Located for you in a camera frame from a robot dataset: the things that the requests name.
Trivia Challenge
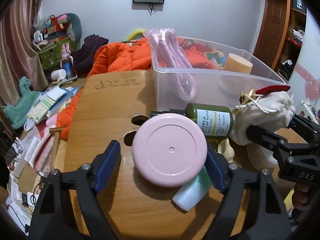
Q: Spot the red velvet gold pouch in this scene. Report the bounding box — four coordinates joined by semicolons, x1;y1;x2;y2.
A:
239;85;291;105

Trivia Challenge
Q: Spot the mint white tube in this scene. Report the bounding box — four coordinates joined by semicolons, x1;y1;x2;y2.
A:
172;167;212;212

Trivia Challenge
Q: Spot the clear plastic storage bin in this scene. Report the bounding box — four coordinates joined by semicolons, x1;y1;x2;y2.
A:
151;37;285;111

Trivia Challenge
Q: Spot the teal rocking horse toy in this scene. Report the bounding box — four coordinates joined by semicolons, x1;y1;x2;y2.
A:
2;76;41;129

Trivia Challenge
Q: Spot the pink round lidded jar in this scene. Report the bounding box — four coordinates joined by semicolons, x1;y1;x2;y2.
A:
132;113;207;187

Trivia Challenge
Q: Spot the wooden wardrobe shelf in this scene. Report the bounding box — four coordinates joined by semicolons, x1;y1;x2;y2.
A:
253;0;306;81

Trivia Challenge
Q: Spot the green pump bottle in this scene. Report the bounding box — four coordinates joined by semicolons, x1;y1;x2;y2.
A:
150;102;234;138

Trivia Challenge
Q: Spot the green storage box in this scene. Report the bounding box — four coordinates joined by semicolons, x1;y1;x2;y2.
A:
37;38;80;70

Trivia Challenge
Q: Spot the person right hand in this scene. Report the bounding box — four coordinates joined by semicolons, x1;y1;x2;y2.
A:
292;184;309;209

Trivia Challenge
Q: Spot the beige cylindrical candle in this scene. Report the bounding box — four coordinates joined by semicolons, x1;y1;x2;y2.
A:
223;53;253;74

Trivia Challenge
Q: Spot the orange puffer jacket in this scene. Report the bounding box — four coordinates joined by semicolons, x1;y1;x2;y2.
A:
56;37;218;140

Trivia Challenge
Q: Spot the white drawstring cloth pouch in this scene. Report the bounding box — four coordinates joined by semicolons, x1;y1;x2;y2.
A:
228;91;296;146

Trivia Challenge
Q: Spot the yellow green plush ring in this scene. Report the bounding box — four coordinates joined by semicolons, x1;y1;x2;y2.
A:
125;28;146;42

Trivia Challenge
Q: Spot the pink bunny doll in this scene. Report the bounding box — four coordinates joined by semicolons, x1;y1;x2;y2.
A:
60;43;73;79

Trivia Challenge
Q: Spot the stack of books papers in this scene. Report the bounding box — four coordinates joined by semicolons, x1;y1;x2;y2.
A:
23;86;79;132

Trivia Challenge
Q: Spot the grey plush toy pile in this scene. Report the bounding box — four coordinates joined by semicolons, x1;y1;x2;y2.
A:
32;13;82;46

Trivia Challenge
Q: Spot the white round flat container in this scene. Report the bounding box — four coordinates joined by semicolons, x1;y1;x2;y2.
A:
247;143;278;171

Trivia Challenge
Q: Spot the white mug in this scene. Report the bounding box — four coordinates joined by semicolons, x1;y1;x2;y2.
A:
50;69;67;81

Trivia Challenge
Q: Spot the dark purple cloth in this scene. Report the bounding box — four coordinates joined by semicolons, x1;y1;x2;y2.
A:
71;34;109;76

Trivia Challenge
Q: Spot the pink striped curtain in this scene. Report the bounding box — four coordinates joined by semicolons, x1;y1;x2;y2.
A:
1;0;48;105

